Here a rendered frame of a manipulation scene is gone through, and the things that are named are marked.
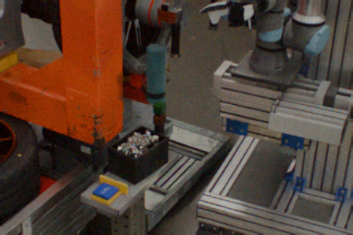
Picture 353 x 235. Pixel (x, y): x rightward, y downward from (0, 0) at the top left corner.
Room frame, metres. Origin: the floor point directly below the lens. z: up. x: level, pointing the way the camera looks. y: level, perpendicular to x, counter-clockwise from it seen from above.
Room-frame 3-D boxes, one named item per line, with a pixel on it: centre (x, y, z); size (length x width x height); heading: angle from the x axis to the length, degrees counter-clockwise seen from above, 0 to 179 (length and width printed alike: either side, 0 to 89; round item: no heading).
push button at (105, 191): (1.95, 0.25, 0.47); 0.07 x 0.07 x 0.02; 61
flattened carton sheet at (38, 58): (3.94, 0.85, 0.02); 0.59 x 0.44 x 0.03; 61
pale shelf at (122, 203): (2.10, 0.17, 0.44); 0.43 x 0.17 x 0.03; 151
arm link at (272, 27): (2.02, -0.28, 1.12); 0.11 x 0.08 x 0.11; 54
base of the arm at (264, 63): (2.31, -0.34, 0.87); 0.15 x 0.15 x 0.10
